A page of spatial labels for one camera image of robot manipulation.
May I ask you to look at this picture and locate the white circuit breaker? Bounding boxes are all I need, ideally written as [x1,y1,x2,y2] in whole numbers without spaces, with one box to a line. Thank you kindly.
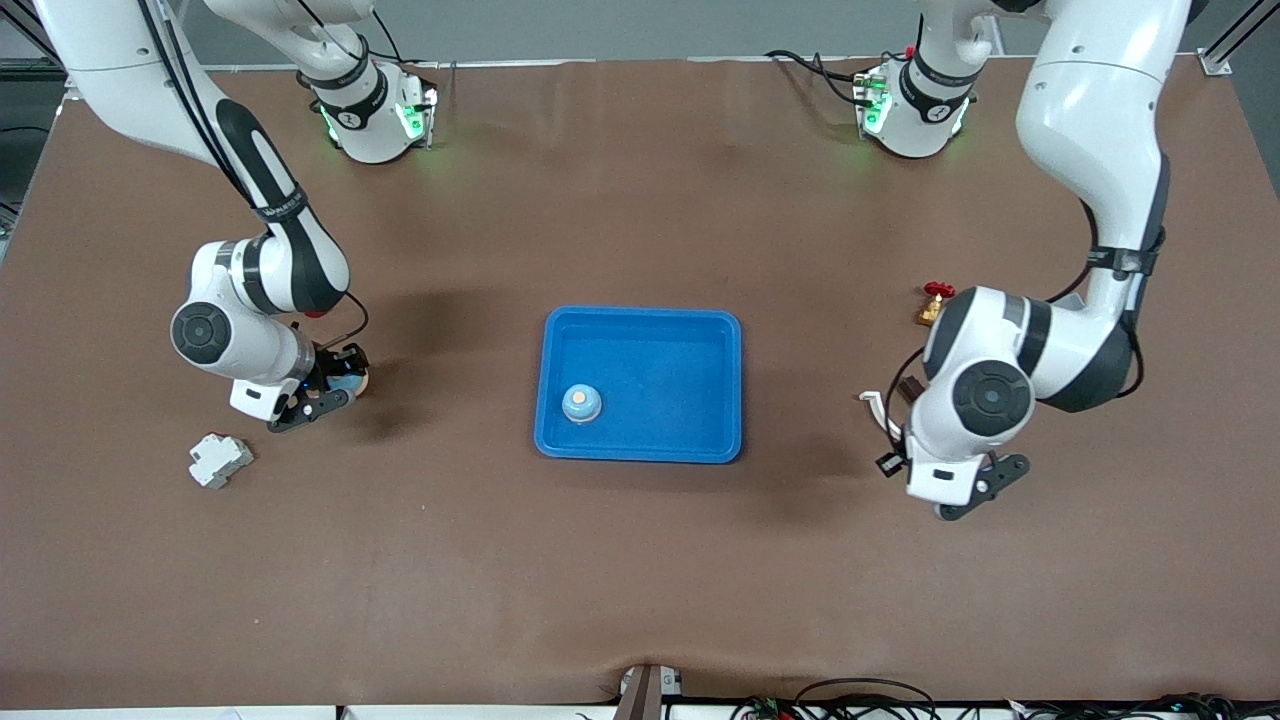
[188,432,255,490]

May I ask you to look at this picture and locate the blue plastic tray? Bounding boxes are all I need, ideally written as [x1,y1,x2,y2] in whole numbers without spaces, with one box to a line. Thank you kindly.
[533,306,743,465]

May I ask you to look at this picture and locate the base connector box green light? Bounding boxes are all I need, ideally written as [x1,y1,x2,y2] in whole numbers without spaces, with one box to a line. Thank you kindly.
[853,65,893,136]
[395,85,441,151]

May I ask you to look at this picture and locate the brown table mat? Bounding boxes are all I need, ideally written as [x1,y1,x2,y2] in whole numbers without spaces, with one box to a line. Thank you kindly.
[0,55,1280,709]

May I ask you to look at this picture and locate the white half-ring pipe clamp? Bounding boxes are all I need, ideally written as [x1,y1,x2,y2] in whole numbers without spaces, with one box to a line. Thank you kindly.
[859,390,906,441]

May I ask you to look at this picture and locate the brass valve red handle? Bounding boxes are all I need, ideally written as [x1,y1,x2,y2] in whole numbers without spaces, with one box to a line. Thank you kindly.
[915,281,957,329]

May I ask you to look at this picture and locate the black cable loop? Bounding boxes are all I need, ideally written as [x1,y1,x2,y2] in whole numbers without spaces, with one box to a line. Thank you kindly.
[795,677,938,720]

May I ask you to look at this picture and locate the grey metal bracket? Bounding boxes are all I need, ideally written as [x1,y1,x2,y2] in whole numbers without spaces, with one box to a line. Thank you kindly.
[612,663,686,720]

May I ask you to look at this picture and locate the black cable bundle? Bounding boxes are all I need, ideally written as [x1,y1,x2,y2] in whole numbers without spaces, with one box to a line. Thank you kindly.
[1000,692,1280,720]

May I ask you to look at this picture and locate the black arm base cable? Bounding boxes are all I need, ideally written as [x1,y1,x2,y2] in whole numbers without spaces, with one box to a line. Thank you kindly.
[765,48,871,106]

